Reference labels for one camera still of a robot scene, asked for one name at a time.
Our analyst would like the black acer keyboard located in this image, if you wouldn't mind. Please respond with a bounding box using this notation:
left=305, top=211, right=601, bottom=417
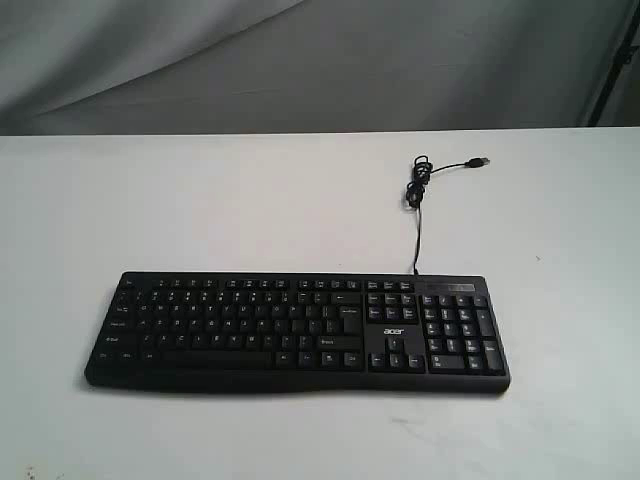
left=84, top=272, right=511, bottom=394

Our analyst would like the grey backdrop cloth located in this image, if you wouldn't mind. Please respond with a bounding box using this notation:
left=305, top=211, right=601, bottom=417
left=1, top=1, right=633, bottom=135

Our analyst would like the black tripod stand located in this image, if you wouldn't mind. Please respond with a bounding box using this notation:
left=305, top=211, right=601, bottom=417
left=586, top=1, right=639, bottom=127

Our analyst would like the black USB cable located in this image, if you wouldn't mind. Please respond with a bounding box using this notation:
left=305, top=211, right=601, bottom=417
left=404, top=155, right=492, bottom=277

